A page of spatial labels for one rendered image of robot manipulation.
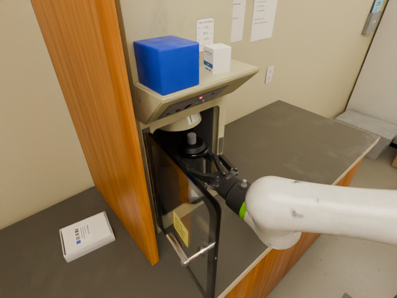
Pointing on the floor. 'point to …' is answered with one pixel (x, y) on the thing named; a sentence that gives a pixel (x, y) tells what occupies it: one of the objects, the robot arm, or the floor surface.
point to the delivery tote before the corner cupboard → (388, 132)
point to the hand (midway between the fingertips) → (192, 157)
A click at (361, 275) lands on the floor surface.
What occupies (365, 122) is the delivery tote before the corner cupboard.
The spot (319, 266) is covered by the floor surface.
